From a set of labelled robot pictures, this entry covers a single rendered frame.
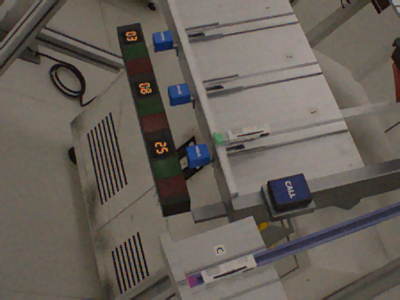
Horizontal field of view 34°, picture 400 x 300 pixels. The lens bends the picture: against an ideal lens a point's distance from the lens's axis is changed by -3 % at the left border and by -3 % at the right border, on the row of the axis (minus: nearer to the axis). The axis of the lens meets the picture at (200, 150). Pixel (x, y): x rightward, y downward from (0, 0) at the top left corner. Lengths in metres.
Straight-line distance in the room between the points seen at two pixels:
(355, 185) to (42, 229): 0.92
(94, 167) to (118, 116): 0.14
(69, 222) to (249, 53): 0.83
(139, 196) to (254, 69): 0.59
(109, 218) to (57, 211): 0.17
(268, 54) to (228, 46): 0.06
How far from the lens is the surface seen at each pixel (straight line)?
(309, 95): 1.00
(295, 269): 1.20
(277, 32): 1.08
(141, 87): 1.01
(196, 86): 0.97
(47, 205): 1.69
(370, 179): 0.93
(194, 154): 0.91
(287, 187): 0.86
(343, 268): 1.26
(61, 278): 1.61
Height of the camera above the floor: 1.18
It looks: 31 degrees down
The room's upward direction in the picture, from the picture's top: 52 degrees clockwise
